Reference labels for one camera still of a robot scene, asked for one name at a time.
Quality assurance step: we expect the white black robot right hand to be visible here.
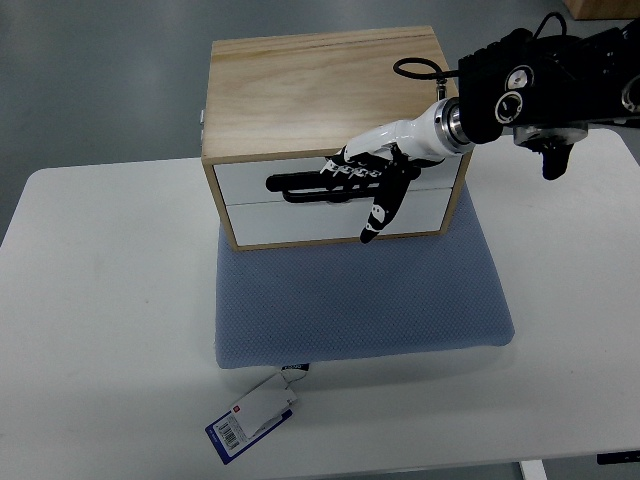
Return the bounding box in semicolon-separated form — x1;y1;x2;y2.
320;98;472;243

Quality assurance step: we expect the black drawer handle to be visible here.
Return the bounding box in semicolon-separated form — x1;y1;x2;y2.
265;171;379;204

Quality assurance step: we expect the white drawer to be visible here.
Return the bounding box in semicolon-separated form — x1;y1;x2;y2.
214;156;462;205
227;189;452;246

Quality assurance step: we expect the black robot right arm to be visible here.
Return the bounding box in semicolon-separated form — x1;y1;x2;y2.
458;20;639;180

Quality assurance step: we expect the wooden drawer cabinet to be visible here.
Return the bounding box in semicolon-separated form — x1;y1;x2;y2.
201;26;445;251

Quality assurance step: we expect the blue grey cushion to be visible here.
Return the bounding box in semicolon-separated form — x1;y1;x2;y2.
215;192;515;369

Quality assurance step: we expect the cardboard box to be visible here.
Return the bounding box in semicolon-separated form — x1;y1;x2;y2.
563;0;640;20

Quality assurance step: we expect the white blue price tag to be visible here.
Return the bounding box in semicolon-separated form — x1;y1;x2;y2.
205;373;297;465

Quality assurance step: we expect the white table leg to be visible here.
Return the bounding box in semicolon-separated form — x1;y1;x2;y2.
519;460;548;480

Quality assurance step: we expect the black table control panel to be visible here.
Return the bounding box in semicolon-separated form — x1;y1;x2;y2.
596;450;640;465

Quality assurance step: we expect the black cable loop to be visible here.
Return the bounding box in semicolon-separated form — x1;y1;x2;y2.
392;11;571;101

